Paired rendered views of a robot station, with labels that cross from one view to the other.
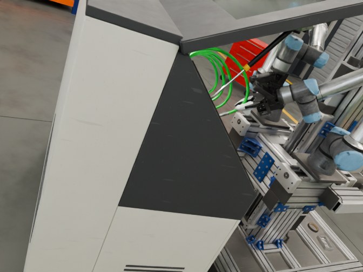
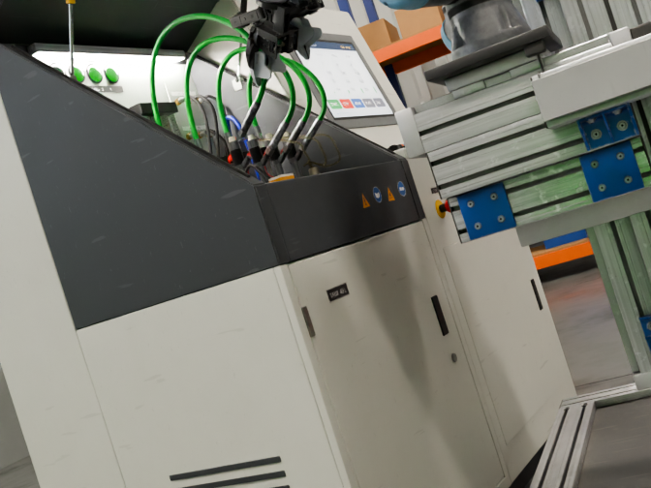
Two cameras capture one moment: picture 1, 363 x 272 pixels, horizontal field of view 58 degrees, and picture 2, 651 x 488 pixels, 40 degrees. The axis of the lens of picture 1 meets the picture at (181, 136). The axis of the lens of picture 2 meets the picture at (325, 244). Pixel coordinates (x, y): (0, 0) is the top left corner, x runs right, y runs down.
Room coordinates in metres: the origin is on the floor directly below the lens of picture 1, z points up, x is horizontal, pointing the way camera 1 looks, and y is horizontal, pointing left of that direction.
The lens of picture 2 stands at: (0.38, -1.85, 0.80)
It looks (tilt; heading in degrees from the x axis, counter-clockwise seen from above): 0 degrees down; 56
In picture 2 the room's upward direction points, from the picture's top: 18 degrees counter-clockwise
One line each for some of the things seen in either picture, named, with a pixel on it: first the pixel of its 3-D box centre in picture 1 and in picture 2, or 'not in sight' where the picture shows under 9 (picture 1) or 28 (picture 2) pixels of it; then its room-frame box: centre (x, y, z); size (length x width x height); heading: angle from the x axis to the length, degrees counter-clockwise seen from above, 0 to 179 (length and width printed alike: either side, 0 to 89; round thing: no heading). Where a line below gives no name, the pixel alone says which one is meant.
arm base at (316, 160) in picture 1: (324, 158); (485, 28); (1.61, -0.73, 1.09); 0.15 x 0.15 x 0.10
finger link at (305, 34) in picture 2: not in sight; (303, 36); (1.54, -0.29, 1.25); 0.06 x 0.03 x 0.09; 115
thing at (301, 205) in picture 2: not in sight; (345, 206); (1.54, -0.24, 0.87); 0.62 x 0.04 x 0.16; 25
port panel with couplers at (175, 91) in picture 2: not in sight; (200, 133); (1.54, 0.31, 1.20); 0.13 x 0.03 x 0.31; 25
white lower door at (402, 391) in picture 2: not in sight; (409, 385); (1.54, -0.26, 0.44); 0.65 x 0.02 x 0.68; 25
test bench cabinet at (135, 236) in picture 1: (145, 216); (313, 426); (1.42, 0.00, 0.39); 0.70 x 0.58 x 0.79; 25
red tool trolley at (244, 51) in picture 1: (248, 65); not in sight; (5.87, -0.56, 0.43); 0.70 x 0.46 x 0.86; 60
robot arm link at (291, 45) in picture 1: (290, 48); not in sight; (1.55, -0.28, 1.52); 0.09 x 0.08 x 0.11; 176
